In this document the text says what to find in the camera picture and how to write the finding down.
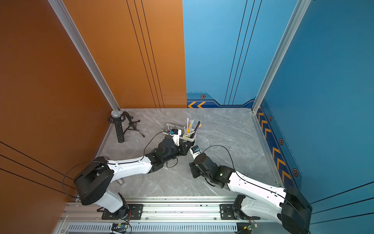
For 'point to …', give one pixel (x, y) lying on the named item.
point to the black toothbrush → (196, 125)
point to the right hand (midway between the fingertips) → (191, 163)
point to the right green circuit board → (253, 225)
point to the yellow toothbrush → (190, 126)
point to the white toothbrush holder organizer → (187, 134)
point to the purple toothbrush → (196, 129)
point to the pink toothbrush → (187, 128)
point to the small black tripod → (132, 125)
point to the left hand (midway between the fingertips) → (193, 142)
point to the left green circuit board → (119, 227)
